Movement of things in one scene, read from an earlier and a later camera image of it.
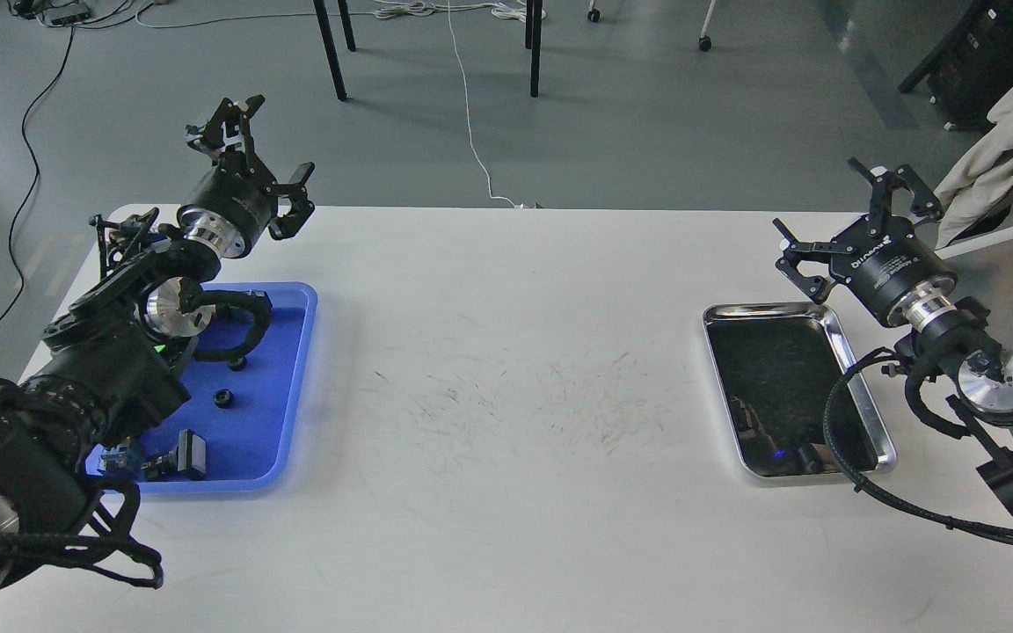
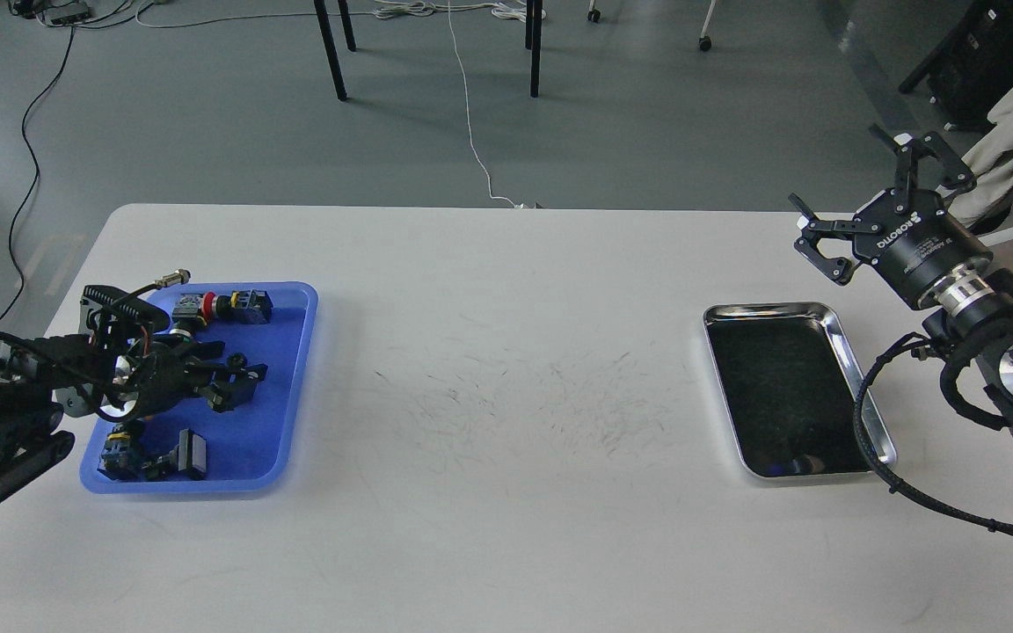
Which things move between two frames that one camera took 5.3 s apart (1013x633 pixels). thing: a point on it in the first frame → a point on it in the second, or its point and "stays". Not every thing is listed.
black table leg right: (533, 33) stays
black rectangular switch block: (188, 458) stays
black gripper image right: (886, 264) → (909, 236)
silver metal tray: (775, 365) stays
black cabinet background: (991, 47) stays
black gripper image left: (233, 207) → (164, 372)
